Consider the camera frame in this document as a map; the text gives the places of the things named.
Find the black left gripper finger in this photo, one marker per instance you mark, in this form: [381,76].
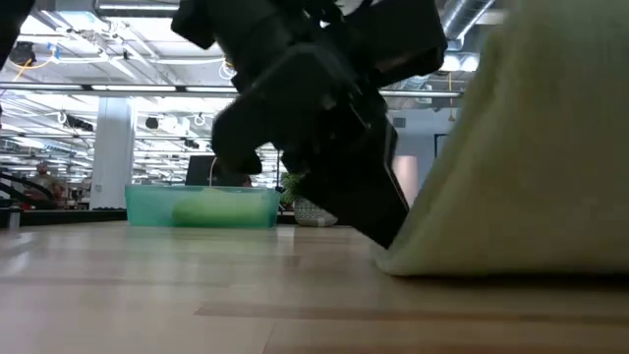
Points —
[354,187]

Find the lime green microfiber towel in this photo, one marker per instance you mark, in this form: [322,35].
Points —
[221,209]

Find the pale green microfiber towel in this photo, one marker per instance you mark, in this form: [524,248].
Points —
[531,147]

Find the teal translucent plastic bin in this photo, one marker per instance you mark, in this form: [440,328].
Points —
[147,206]

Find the artificial plant in patterned pot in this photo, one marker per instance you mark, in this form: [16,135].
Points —
[314,216]

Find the black background monitor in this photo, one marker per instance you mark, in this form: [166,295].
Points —
[196,172]

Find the long ceiling light strip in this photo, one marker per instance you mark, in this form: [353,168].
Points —
[132,88]

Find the white building pillar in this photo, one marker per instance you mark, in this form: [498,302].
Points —
[113,147]

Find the person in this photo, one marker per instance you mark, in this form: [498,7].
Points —
[46,182]

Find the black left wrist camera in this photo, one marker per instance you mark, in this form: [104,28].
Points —
[398,39]

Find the silver ceiling air duct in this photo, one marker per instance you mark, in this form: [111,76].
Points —
[462,15]

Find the black aluminium table frame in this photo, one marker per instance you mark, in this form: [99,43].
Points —
[59,216]

